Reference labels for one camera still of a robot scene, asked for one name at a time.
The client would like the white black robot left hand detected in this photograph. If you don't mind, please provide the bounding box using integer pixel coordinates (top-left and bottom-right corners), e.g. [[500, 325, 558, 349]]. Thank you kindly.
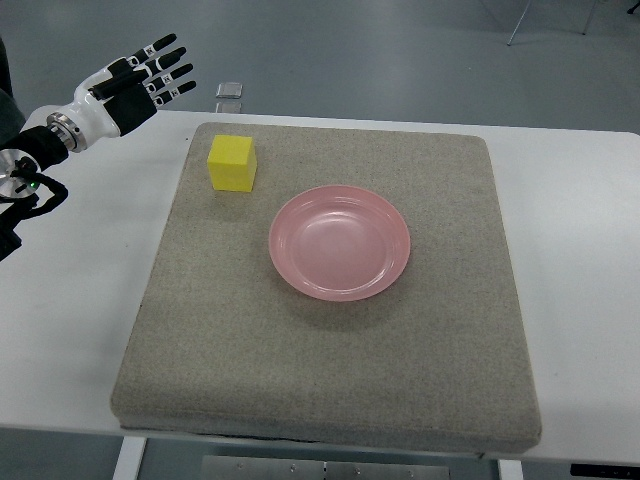
[[46, 33, 196, 153]]

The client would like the yellow foam block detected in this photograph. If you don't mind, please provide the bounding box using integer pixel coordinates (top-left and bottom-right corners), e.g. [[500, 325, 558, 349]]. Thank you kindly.
[[207, 135, 257, 192]]

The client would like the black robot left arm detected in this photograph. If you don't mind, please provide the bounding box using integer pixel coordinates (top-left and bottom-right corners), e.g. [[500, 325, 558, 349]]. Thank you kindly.
[[1, 126, 69, 260]]

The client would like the metal floor socket plate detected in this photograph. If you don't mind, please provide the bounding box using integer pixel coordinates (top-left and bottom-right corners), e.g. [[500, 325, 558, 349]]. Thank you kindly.
[[216, 82, 243, 99]]

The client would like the pink plate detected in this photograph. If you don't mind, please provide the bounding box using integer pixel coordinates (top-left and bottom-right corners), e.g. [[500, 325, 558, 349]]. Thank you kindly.
[[268, 185, 411, 302]]

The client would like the black label plate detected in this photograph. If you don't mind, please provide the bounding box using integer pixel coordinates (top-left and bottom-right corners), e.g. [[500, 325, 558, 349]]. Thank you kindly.
[[570, 463, 640, 480]]

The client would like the white table leg left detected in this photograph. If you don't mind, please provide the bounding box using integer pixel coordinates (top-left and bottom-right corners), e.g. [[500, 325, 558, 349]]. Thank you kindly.
[[112, 436, 147, 480]]

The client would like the white table leg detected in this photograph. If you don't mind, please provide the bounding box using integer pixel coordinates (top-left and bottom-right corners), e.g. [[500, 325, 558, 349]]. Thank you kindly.
[[112, 436, 147, 480], [497, 460, 524, 480]]

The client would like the metal chair leg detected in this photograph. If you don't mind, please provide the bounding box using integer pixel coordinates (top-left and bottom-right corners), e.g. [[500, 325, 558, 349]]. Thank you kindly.
[[506, 0, 532, 47]]

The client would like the beige square cushion mat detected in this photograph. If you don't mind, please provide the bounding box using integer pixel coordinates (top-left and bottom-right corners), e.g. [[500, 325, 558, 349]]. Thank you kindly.
[[111, 123, 542, 454]]

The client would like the white table leg right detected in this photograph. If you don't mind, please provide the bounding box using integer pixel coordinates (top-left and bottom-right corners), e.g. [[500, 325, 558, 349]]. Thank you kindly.
[[497, 460, 524, 480]]

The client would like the grey metal base plate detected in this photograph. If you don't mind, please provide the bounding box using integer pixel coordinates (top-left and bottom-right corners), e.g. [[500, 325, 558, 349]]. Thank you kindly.
[[200, 455, 451, 480]]

